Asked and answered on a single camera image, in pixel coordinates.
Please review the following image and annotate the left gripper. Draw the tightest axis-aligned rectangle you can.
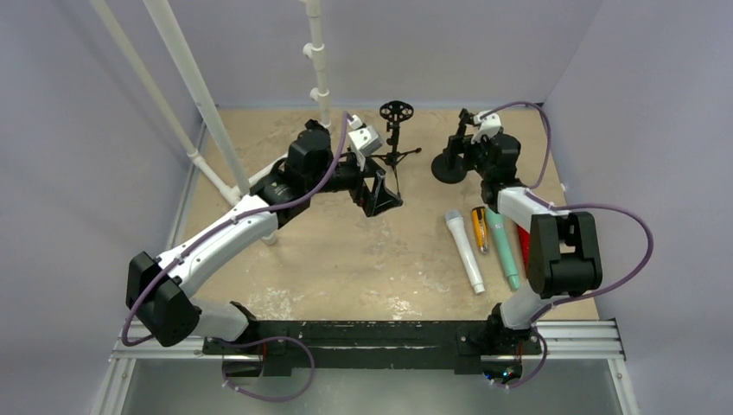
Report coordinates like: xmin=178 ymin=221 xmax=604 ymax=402
xmin=307 ymin=150 xmax=401 ymax=216

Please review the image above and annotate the black round-base mic stand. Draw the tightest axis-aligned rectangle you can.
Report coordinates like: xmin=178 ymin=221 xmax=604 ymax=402
xmin=430 ymin=108 xmax=475 ymax=184

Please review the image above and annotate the yellow utility knife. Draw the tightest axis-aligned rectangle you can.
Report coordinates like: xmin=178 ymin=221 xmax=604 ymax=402
xmin=471 ymin=207 xmax=489 ymax=254

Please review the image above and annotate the white microphone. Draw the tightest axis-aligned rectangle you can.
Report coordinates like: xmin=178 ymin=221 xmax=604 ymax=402
xmin=444 ymin=210 xmax=486 ymax=295

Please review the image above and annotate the teal toy microphone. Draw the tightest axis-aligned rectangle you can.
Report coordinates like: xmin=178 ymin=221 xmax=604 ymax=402
xmin=486 ymin=209 xmax=520 ymax=291

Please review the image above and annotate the black tripod stand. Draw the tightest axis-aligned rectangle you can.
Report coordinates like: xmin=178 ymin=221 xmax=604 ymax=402
xmin=304 ymin=118 xmax=331 ymax=136
xmin=373 ymin=100 xmax=422 ymax=196

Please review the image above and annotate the red glitter microphone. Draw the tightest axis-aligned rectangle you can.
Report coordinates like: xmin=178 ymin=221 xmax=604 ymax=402
xmin=515 ymin=225 xmax=530 ymax=271

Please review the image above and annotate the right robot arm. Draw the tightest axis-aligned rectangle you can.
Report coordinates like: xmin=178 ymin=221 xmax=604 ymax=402
xmin=462 ymin=133 xmax=602 ymax=352

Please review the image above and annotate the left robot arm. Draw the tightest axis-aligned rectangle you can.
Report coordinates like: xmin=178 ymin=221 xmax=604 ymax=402
xmin=125 ymin=124 xmax=403 ymax=354

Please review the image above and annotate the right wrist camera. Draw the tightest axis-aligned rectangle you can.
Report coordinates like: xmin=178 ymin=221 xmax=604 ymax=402
xmin=470 ymin=111 xmax=503 ymax=144

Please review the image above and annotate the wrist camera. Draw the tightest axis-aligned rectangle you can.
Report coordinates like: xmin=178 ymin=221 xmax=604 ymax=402
xmin=347 ymin=113 xmax=386 ymax=171
xmin=470 ymin=111 xmax=503 ymax=144

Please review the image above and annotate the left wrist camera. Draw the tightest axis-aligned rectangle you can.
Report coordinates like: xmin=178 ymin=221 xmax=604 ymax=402
xmin=347 ymin=113 xmax=386 ymax=171

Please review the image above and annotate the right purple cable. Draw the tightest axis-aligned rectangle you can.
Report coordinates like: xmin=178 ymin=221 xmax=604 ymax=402
xmin=478 ymin=101 xmax=655 ymax=391

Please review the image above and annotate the white PVC pipe frame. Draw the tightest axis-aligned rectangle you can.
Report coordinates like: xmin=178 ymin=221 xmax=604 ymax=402
xmin=91 ymin=0 xmax=334 ymax=247

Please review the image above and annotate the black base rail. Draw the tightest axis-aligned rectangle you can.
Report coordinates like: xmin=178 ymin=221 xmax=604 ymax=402
xmin=202 ymin=319 xmax=542 ymax=376

